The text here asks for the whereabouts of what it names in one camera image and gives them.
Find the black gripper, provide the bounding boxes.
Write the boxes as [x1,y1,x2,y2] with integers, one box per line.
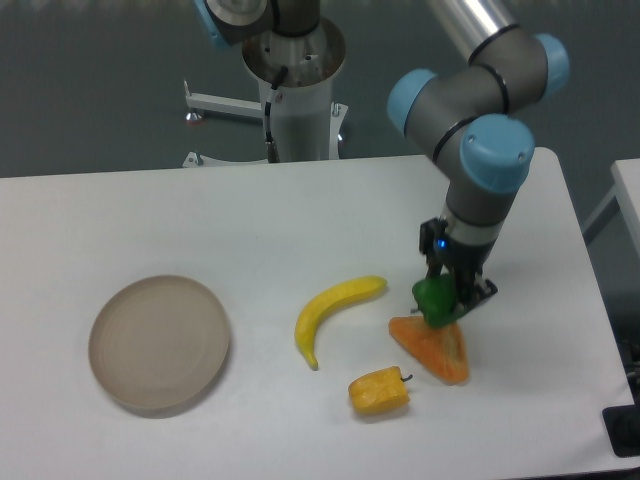
[419,217,498,325]

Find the yellow toy banana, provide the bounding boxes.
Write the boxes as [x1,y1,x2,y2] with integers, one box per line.
[294,275,387,371]

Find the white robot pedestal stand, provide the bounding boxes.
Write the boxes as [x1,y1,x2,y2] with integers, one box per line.
[184,17,348,164]

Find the yellow toy pepper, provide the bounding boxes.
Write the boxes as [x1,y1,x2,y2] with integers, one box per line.
[348,366,413,416]

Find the beige round plate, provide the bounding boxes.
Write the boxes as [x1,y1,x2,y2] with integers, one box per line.
[88,275,231,418]

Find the orange triangular toy bread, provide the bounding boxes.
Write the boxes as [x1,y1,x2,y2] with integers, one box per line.
[388,316,470,385]

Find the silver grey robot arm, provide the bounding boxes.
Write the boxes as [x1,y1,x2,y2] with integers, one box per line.
[195,1,569,328]

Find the green toy pepper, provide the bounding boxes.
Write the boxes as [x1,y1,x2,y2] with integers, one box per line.
[412,273,459,329]

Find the white side table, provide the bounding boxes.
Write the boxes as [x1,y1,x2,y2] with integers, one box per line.
[581,158,640,251]

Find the black cable on pedestal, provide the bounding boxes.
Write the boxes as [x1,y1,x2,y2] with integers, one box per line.
[263,66,289,165]

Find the black device at table edge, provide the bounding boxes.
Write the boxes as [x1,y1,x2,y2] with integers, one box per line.
[602,404,639,458]

